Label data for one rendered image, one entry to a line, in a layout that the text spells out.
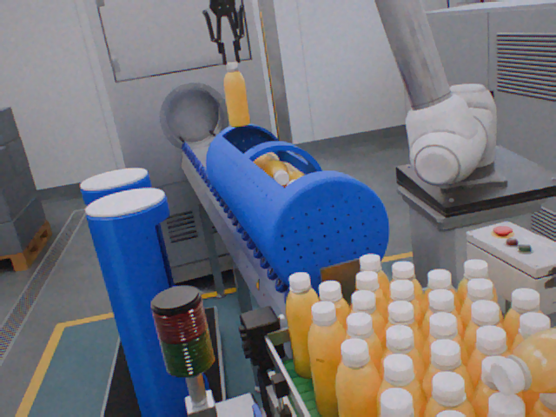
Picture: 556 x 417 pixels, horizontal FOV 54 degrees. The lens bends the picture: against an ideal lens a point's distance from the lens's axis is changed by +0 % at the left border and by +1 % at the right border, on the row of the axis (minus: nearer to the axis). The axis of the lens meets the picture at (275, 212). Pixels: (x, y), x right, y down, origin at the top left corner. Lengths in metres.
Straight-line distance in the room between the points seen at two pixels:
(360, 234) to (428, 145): 0.29
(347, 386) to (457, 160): 0.70
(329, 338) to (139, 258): 1.12
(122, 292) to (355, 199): 1.07
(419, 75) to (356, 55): 5.14
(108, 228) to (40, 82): 4.63
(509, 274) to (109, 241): 1.31
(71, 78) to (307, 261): 5.36
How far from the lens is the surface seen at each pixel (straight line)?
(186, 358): 0.70
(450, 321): 0.87
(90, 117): 6.39
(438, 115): 1.38
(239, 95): 1.82
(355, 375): 0.82
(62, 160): 6.54
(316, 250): 1.20
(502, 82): 3.24
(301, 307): 1.02
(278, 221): 1.15
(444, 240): 1.60
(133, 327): 2.06
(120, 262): 1.95
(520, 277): 1.08
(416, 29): 1.38
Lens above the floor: 1.56
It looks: 19 degrees down
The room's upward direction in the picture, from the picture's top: 9 degrees counter-clockwise
